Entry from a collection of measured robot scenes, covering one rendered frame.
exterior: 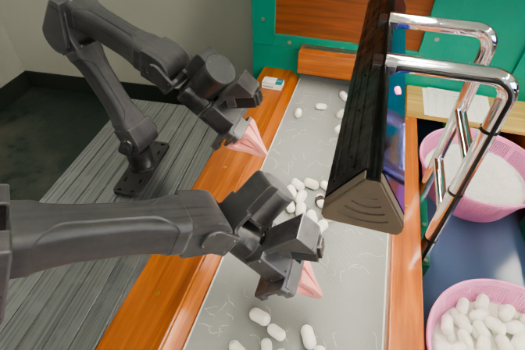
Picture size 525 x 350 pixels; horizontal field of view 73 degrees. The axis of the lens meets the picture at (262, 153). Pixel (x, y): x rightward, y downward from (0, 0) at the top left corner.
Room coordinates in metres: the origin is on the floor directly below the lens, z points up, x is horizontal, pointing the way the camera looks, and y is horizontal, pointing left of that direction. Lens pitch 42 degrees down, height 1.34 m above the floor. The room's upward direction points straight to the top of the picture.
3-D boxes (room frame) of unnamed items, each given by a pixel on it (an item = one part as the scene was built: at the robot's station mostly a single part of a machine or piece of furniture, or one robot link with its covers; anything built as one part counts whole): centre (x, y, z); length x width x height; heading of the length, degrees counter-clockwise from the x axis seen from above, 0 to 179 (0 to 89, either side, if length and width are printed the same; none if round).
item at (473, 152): (0.49, -0.26, 0.90); 0.20 x 0.19 x 0.45; 163
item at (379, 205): (0.51, -0.19, 1.08); 0.62 x 0.08 x 0.07; 163
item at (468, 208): (0.60, -0.50, 0.72); 0.27 x 0.27 x 0.10
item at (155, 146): (0.68, 0.32, 0.71); 0.20 x 0.07 x 0.08; 168
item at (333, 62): (0.95, -0.26, 0.83); 0.30 x 0.06 x 0.07; 73
